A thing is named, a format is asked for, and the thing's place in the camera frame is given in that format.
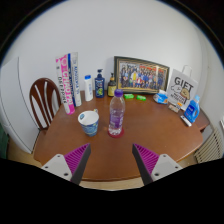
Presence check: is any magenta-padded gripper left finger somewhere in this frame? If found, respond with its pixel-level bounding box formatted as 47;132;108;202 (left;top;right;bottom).
40;143;92;186

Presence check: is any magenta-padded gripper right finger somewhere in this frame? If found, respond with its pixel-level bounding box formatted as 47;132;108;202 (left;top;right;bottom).
131;143;184;186

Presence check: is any clear purple-capped water bottle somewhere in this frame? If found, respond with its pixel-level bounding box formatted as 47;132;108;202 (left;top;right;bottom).
107;88;126;136

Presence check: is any white remote control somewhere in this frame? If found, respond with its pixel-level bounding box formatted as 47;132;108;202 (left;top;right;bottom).
179;115;193;128

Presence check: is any white radiator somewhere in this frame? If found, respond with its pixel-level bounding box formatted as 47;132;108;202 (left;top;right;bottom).
194;128;224;164

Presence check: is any small beige snack packet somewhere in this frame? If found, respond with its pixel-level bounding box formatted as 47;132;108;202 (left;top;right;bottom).
168;103;180;114

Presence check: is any blue detergent bottle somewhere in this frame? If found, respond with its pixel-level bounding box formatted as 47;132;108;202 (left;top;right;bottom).
183;95;202;124

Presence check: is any dark wooden chair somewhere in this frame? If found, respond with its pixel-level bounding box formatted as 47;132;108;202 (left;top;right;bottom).
28;77;63;131

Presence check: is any white door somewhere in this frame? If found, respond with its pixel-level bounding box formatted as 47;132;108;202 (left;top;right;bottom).
0;56;43;154

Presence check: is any white bottle with blue cap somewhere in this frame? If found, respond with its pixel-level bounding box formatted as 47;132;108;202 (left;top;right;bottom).
83;74;94;102

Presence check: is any white paper gift bag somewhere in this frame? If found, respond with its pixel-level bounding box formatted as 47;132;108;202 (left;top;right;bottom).
166;64;199;112

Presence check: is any white and blue shuttlecock tube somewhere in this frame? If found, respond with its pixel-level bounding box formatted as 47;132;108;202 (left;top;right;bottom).
67;51;83;108

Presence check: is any dark blue pump bottle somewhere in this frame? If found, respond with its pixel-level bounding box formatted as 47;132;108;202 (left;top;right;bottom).
94;68;106;99

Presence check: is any brown pump bottle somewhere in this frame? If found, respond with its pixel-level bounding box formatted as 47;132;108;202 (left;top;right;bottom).
107;72;118;98

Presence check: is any framed group photo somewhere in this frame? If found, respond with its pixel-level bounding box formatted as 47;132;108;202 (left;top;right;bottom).
113;55;171;95

